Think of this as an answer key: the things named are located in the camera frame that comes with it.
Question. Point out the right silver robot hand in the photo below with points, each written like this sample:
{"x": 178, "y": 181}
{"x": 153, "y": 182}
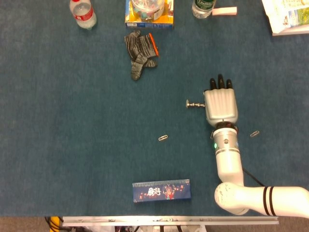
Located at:
{"x": 220, "y": 104}

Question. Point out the silver beaded metal rod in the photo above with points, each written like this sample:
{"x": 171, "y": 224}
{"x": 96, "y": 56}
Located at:
{"x": 196, "y": 105}

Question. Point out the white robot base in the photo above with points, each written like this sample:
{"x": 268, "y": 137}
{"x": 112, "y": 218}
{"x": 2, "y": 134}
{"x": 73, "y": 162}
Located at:
{"x": 144, "y": 229}

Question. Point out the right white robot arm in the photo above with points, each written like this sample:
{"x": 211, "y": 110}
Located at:
{"x": 229, "y": 164}

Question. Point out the clear jar of coloured clips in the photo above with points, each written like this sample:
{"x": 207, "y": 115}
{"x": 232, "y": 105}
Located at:
{"x": 147, "y": 9}

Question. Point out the pink paper pack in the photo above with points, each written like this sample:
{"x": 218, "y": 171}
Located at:
{"x": 224, "y": 11}

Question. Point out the green label water bottle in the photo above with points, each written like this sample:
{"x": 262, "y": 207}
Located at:
{"x": 202, "y": 9}

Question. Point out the gray knit work glove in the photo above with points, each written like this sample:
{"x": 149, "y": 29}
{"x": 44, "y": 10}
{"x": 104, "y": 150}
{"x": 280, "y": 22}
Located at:
{"x": 140, "y": 48}

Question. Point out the flat white box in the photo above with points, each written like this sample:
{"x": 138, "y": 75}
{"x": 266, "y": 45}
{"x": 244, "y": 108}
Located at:
{"x": 294, "y": 31}

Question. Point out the dark blue printed pencil box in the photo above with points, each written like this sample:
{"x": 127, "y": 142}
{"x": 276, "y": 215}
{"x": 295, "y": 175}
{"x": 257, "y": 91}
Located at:
{"x": 161, "y": 192}

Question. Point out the yellow and blue cardboard box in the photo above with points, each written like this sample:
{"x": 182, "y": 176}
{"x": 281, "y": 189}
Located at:
{"x": 149, "y": 24}

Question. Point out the red label plastic bottle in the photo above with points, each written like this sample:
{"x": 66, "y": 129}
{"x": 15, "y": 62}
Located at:
{"x": 83, "y": 14}

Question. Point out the aluminium table edge rail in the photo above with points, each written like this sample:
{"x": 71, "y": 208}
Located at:
{"x": 169, "y": 220}

